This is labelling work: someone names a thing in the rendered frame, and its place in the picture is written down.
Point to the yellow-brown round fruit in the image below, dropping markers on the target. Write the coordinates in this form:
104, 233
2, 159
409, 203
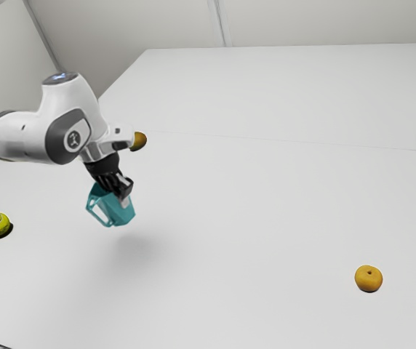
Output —
139, 141

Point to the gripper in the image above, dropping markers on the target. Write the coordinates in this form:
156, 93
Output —
105, 171

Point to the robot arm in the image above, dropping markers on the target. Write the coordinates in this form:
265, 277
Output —
30, 134

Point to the orange fruit with stem dimple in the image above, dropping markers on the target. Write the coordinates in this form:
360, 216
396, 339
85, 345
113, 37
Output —
368, 278

